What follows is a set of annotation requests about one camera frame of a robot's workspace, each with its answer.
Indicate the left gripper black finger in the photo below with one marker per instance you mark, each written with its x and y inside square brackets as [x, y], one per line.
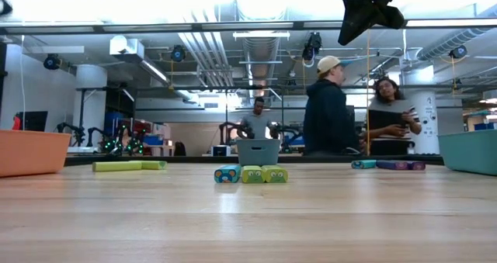
[4, 6]

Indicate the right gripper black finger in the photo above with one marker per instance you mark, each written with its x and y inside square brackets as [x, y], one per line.
[361, 14]

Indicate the teal rectangular block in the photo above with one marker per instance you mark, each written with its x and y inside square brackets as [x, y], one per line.
[363, 164]

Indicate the purple rectangular block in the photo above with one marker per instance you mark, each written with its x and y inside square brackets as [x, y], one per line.
[416, 165]
[390, 165]

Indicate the green frog-face block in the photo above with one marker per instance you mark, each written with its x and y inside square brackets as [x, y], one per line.
[252, 174]
[275, 174]

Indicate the yellow-green rectangular block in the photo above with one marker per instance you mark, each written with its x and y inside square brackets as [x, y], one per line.
[153, 165]
[114, 166]

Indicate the teal mouse-face block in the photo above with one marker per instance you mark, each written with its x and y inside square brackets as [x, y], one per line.
[227, 174]

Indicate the black background robot arm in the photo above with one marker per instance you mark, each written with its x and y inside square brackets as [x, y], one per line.
[74, 130]
[229, 129]

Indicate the person's beige cap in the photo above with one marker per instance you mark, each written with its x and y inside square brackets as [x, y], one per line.
[328, 63]

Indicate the blue black ceiling reel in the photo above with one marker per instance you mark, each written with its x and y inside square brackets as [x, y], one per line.
[458, 51]
[178, 53]
[52, 61]

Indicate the person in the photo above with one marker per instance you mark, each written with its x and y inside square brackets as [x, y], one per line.
[388, 92]
[328, 115]
[257, 123]

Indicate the dark laptop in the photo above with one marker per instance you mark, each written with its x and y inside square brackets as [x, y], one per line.
[386, 121]

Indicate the white round column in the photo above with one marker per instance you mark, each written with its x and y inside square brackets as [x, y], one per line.
[91, 100]
[427, 119]

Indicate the white ceiling air unit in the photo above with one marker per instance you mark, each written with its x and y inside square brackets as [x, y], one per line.
[126, 46]

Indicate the orange plastic bin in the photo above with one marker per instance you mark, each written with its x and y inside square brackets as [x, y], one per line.
[33, 152]

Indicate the black shelf rack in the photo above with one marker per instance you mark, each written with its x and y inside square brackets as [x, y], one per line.
[124, 100]

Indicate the grey plastic bin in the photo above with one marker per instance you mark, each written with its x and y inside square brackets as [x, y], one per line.
[258, 152]

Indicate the teal plastic bin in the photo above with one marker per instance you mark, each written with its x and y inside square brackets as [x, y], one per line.
[470, 152]

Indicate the small white box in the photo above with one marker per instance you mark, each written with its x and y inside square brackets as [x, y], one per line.
[221, 150]

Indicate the overhead frame light beam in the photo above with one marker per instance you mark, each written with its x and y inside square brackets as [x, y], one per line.
[58, 29]

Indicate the silver ribbed ventilation duct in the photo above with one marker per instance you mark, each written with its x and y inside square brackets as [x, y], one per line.
[446, 43]

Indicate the large silver ceiling duct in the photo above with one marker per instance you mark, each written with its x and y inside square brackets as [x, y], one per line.
[261, 47]

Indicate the black wall monitor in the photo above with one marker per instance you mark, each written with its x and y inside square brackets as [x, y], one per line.
[35, 121]

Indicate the black aluminium table frame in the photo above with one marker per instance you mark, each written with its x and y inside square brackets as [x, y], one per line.
[186, 159]

